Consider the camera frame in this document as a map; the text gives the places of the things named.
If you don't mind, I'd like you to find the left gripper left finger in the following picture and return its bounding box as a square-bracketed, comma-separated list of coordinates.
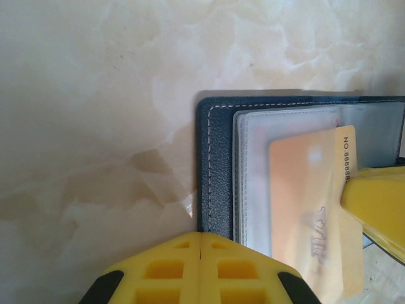
[84, 232, 203, 304]

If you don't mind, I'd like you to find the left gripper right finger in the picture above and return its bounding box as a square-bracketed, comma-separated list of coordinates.
[200, 236, 317, 304]

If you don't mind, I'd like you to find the gold VIP credit card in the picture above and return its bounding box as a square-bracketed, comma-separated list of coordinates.
[268, 125, 365, 300]

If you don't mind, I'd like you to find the dark blue card holder wallet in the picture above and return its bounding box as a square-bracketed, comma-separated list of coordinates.
[196, 90, 405, 254]

